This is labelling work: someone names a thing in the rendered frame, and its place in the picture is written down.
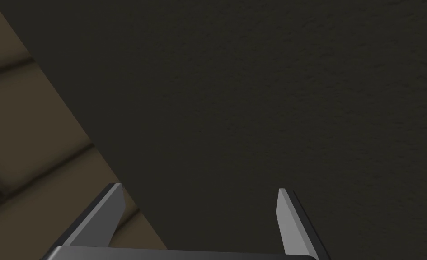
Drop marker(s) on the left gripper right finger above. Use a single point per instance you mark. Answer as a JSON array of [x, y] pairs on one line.
[[295, 226]]

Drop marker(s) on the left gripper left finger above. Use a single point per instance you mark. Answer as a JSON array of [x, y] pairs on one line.
[[98, 220]]

